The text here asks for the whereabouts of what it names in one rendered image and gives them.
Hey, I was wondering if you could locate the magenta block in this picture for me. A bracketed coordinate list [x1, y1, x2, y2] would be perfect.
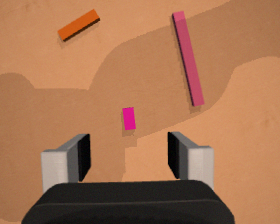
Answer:
[123, 107, 136, 130]

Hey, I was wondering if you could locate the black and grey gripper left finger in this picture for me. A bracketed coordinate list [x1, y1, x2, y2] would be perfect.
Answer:
[40, 134, 91, 194]

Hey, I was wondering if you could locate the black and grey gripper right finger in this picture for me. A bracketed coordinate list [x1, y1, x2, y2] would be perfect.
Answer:
[167, 131, 214, 191]

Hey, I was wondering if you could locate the pink rod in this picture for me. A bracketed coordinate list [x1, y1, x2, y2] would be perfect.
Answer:
[172, 11, 205, 106]

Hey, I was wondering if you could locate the orange rectangular bar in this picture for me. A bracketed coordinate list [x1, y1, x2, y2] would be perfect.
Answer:
[58, 9, 100, 42]

